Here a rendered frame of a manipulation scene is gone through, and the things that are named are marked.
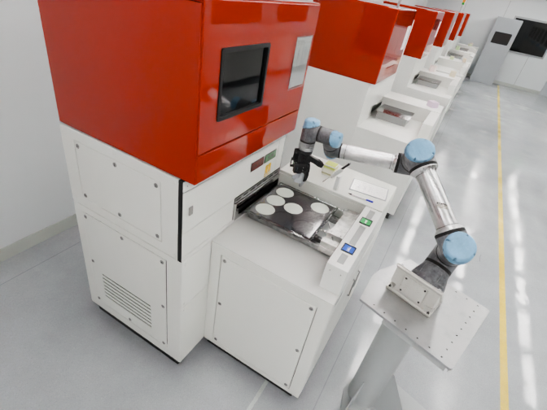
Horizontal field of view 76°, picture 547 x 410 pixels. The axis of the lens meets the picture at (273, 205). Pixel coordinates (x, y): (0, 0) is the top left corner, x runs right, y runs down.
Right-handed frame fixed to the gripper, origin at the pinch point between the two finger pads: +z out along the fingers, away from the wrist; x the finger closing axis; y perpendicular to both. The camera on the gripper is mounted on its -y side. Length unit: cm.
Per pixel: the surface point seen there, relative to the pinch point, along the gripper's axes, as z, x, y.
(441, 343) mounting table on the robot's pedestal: 19, 86, -33
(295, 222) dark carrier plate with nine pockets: 11.3, 17.5, 6.4
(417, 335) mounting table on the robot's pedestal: 19, 81, -25
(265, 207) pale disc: 11.2, 4.8, 18.8
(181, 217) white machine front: -5, 33, 62
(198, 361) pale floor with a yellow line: 101, 29, 51
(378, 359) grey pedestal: 59, 68, -30
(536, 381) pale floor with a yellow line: 102, 76, -159
